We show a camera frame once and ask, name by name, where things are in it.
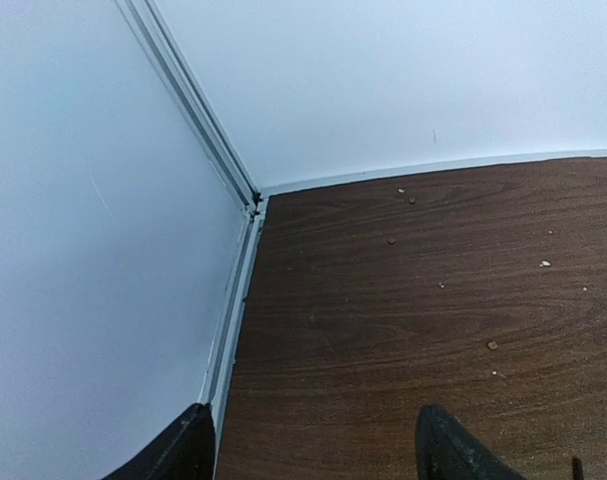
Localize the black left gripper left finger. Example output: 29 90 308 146
104 403 216 480

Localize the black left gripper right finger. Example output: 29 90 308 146
415 404 523 480

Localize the aluminium left corner post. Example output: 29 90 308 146
113 0 264 406

